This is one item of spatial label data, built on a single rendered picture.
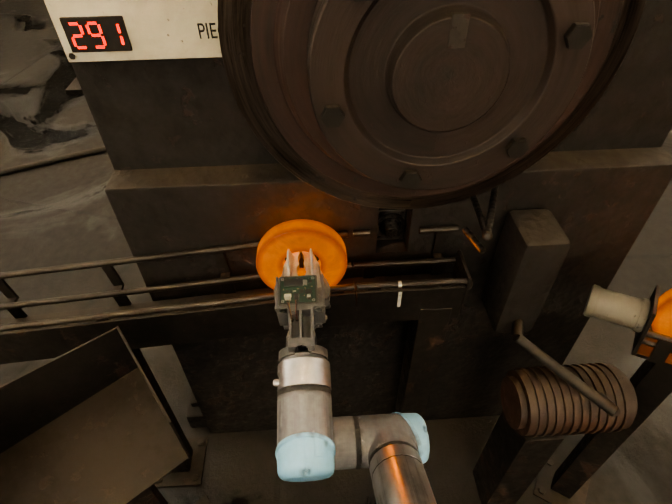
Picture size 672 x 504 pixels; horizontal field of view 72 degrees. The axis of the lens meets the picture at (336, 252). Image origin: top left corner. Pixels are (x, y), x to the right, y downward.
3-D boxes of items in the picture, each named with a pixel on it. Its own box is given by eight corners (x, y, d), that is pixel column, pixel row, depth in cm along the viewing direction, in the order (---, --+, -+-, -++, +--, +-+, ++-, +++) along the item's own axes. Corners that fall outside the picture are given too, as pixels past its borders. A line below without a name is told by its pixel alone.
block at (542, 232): (477, 294, 98) (504, 205, 82) (514, 292, 98) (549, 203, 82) (493, 335, 90) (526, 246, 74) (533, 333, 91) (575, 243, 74)
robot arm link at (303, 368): (331, 396, 68) (275, 400, 67) (329, 366, 70) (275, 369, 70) (331, 381, 61) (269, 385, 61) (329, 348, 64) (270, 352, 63)
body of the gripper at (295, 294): (325, 269, 69) (329, 347, 62) (326, 295, 76) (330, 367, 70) (273, 272, 68) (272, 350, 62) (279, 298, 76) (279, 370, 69)
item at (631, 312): (587, 300, 87) (595, 277, 83) (641, 316, 83) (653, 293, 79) (580, 321, 83) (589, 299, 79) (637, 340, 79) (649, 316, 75)
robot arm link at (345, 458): (353, 474, 73) (359, 464, 64) (282, 479, 72) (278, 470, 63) (349, 422, 77) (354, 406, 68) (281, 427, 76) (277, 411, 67)
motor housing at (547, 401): (459, 465, 127) (507, 355, 90) (538, 460, 128) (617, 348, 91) (472, 518, 117) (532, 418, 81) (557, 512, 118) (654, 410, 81)
